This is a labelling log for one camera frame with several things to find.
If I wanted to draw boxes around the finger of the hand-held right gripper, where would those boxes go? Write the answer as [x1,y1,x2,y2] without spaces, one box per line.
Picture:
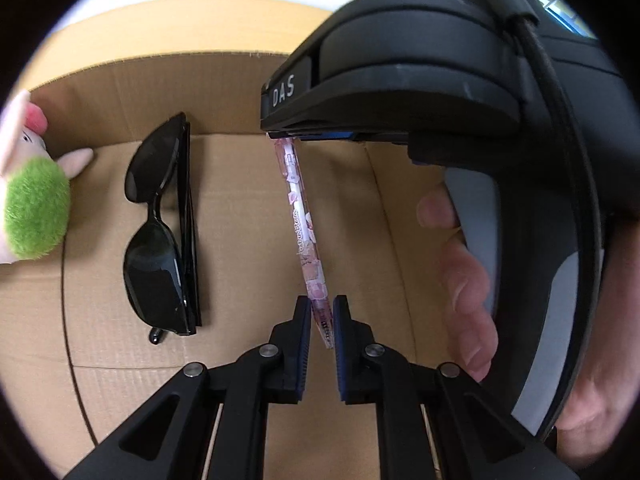
[266,130,410,145]

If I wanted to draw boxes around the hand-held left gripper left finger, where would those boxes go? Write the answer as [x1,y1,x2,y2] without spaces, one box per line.
[62,296,313,480]

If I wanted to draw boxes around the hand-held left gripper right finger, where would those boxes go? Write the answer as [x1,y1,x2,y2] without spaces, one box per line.
[332,295,581,480]

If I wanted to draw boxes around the pink patterned pen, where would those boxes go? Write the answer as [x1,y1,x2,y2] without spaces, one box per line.
[272,137,335,351]

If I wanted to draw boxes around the brown cardboard box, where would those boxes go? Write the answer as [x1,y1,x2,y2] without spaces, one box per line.
[27,51,471,480]

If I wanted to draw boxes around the person's right hand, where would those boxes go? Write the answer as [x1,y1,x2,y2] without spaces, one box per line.
[416,182,635,473]

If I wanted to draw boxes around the blue window banner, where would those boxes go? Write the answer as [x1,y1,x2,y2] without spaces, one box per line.
[532,0,598,41]

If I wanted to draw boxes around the black sunglasses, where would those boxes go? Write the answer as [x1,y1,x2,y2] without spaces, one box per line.
[122,112,203,346]

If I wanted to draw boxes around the pink pig plush toy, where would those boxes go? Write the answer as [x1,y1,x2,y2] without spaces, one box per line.
[0,89,95,265]

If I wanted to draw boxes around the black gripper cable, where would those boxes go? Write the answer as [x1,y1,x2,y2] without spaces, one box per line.
[462,0,608,281]

